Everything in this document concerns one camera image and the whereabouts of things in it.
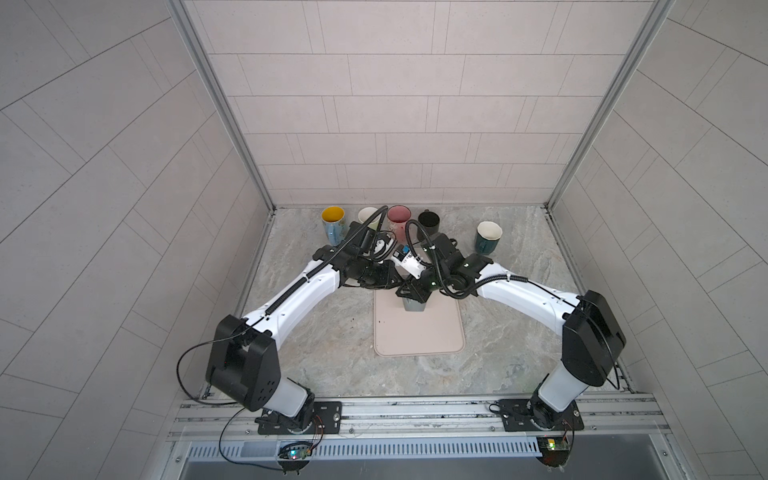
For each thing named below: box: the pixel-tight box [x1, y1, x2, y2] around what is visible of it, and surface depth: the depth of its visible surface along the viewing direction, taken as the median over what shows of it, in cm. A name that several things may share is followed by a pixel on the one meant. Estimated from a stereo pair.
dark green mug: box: [475, 220, 503, 255], surface depth 99 cm
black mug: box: [417, 209, 440, 240], surface depth 104 cm
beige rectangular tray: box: [374, 290, 465, 356], surface depth 85 cm
